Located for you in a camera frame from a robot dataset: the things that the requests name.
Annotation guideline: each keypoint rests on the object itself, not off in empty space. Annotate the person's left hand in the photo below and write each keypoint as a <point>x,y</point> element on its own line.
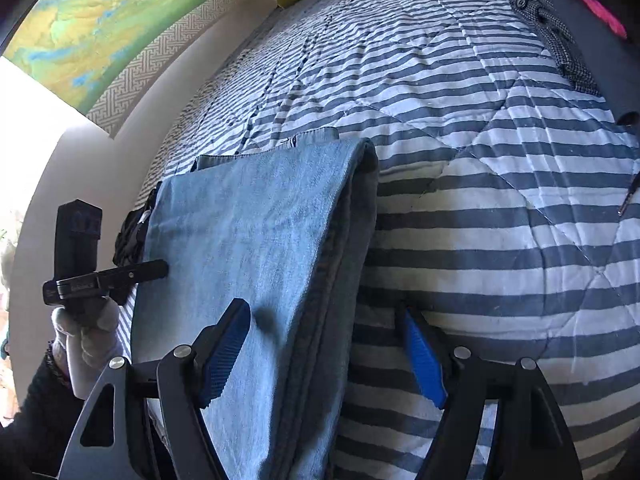
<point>92,355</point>

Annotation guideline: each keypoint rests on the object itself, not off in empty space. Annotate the blue white striped bedcover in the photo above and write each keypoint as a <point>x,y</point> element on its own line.
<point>475,240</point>

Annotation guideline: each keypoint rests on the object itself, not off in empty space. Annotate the light blue denim jeans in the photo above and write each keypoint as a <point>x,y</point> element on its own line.
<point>250,240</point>

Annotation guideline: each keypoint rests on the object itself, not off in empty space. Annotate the crumpled black garment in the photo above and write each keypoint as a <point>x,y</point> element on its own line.
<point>130,240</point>

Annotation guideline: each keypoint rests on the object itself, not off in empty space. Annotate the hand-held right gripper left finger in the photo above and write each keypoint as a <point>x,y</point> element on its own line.
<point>225,355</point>

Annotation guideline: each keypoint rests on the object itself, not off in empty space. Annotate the stack of folded dark clothes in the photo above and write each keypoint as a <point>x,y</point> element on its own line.
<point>555,35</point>

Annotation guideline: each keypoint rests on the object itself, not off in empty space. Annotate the green yellow wall poster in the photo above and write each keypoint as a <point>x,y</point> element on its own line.
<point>100,15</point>

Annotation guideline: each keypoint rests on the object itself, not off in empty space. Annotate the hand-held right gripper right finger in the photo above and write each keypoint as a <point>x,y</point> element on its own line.
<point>425,360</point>

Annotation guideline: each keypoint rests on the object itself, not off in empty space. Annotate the folded black garment pink label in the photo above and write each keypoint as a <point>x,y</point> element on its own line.
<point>615,75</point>

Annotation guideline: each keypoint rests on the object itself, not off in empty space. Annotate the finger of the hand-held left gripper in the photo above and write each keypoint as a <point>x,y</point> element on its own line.
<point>150,271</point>

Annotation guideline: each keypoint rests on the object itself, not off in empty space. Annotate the person's left forearm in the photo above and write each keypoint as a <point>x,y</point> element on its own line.
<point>35,420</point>

